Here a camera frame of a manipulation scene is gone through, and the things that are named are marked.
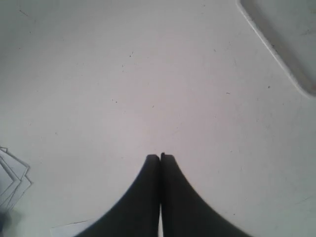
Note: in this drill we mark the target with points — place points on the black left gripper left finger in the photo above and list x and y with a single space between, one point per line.
136 214

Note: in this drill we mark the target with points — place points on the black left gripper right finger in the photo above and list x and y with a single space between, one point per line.
184 212

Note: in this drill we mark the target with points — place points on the white paper sheets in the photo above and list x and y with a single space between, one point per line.
13 180

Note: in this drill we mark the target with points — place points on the white rectangular plastic tray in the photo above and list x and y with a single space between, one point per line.
288 30

